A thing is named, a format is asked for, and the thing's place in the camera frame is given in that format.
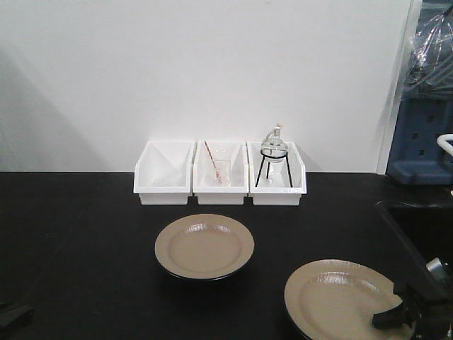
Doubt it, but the right white plastic bin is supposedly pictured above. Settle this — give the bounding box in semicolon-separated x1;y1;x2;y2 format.
246;142;307;206

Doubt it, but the clear glass beaker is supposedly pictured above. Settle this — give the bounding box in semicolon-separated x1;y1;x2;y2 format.
212;149;231;186

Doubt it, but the middle white plastic bin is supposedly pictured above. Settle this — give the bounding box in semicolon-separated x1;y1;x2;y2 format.
193;141;249;205

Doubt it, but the black wire tripod stand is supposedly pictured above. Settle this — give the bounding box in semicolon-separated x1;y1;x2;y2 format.
255;149;293;188

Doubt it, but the clear bag of pegs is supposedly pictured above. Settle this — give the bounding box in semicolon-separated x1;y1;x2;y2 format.
403;1;452;101

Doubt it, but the glass alcohol lamp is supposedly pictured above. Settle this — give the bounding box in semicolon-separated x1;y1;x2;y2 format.
260;124;288;163

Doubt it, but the beige round plate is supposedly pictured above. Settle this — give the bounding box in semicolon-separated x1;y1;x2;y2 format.
284;259;414;339
154;214;255;281

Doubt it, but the white plastic bin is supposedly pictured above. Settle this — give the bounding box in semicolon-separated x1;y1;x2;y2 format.
246;142;307;206
193;141;249;205
133;140;195;205

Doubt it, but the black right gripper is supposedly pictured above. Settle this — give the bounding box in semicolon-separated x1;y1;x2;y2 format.
372;258;452;339

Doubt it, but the white gooseneck lab faucet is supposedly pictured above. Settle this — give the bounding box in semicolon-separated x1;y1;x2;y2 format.
436;134;453;196

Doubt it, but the left white plastic bin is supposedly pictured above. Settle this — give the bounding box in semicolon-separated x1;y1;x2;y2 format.
133;140;195;205

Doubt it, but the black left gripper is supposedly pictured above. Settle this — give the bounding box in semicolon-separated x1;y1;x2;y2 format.
1;302;34;332

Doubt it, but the grey blue drying pegboard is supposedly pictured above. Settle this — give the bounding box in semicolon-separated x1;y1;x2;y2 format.
385;0;453;187

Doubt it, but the black lab sink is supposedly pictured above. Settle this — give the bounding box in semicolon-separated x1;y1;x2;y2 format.
376;200;452;284

